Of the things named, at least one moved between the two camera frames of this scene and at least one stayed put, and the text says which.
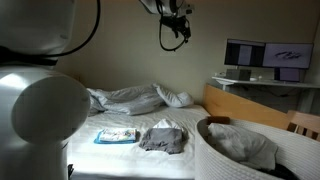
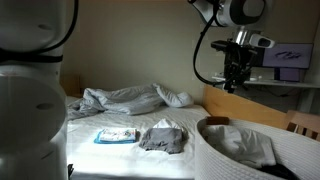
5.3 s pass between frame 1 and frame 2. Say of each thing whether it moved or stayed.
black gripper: moved
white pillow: stayed
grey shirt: stayed
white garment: stayed
